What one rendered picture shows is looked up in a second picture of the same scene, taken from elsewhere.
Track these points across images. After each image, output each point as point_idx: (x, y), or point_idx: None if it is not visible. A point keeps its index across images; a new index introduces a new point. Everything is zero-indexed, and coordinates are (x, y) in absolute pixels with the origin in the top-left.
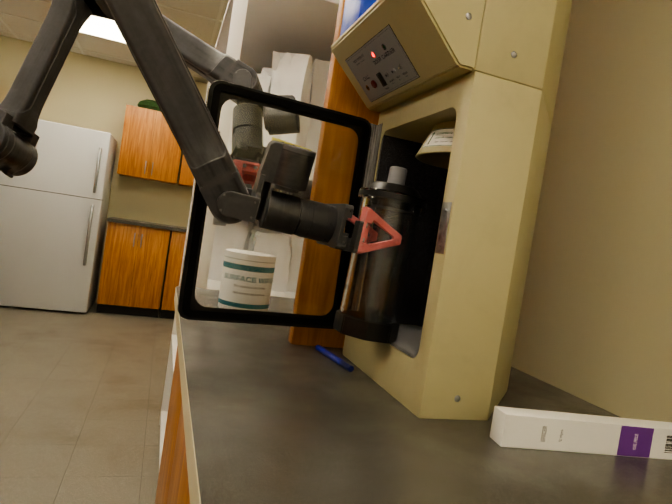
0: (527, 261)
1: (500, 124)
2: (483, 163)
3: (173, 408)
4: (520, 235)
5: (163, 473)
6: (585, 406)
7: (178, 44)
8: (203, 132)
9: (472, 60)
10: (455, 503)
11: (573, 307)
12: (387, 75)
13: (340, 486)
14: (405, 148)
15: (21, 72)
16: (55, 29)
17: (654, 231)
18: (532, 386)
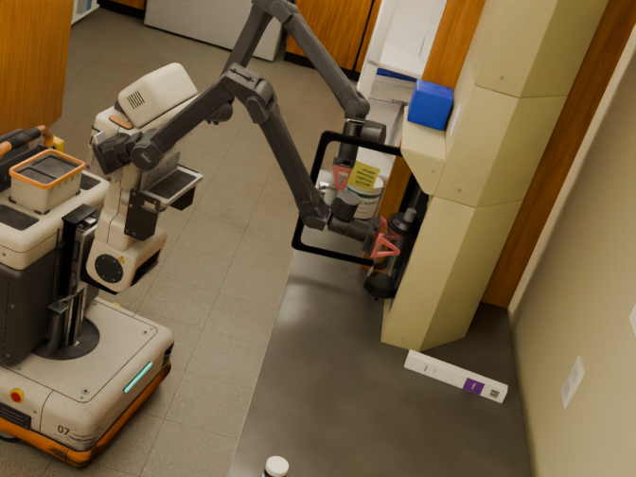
0: (486, 273)
1: (446, 221)
2: (432, 238)
3: None
4: (455, 273)
5: None
6: (504, 361)
7: (320, 67)
8: (302, 189)
9: (432, 191)
10: (349, 380)
11: (540, 299)
12: None
13: (313, 362)
14: None
15: (228, 62)
16: (250, 35)
17: (570, 280)
18: (492, 337)
